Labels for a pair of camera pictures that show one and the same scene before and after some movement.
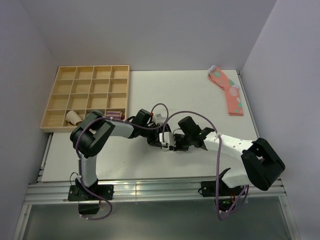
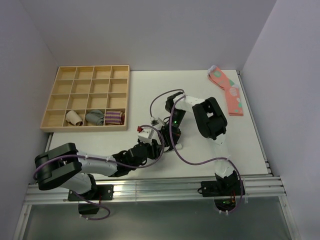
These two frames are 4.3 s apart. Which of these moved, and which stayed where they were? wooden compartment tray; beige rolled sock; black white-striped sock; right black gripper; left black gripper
Moved: left black gripper; right black gripper
Stayed: wooden compartment tray; black white-striped sock; beige rolled sock
